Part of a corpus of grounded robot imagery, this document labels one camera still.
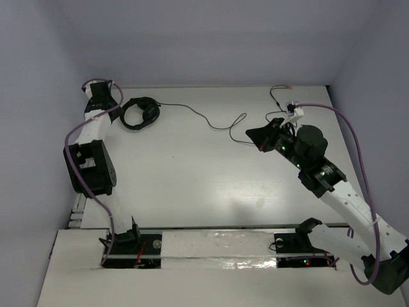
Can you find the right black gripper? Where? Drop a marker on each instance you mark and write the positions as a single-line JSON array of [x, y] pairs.
[[263, 137]]

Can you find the black over-ear headphones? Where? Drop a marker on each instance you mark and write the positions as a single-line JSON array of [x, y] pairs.
[[149, 110]]

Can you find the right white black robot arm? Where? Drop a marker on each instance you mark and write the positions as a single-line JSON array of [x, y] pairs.
[[377, 250]]

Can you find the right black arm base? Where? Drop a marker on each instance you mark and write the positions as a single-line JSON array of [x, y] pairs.
[[294, 250]]

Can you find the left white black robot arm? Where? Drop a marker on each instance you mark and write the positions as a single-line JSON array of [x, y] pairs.
[[91, 170]]

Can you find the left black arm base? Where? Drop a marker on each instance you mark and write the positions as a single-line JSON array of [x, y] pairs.
[[132, 249]]

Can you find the silver foil covered panel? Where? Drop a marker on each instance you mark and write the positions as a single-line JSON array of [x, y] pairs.
[[208, 249]]

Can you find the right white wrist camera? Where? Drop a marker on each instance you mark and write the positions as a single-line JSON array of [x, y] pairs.
[[294, 113]]

